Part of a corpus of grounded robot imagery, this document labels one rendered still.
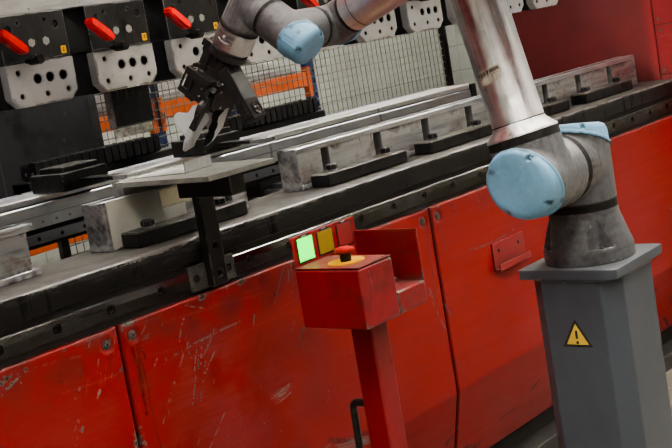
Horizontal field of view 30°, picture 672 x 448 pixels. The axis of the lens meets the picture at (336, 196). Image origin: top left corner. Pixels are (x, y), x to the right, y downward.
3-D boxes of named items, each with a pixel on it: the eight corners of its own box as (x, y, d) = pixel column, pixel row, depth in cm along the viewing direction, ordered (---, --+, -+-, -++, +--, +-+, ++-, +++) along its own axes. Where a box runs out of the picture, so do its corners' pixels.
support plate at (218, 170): (209, 181, 225) (208, 176, 225) (114, 188, 242) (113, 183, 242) (275, 162, 238) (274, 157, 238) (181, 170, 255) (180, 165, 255)
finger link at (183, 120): (167, 137, 239) (191, 96, 237) (189, 154, 237) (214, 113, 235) (158, 136, 236) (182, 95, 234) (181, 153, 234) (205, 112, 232)
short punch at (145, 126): (118, 139, 244) (109, 90, 243) (112, 139, 245) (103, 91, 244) (156, 130, 252) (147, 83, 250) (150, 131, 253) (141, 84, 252)
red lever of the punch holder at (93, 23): (94, 14, 231) (131, 43, 238) (80, 17, 234) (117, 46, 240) (90, 22, 230) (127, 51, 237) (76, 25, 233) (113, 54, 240)
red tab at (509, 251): (501, 271, 316) (497, 244, 315) (494, 271, 317) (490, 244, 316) (531, 256, 327) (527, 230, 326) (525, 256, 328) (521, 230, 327)
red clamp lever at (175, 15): (173, 4, 246) (205, 31, 253) (159, 7, 249) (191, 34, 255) (170, 11, 245) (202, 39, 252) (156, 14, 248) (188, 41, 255)
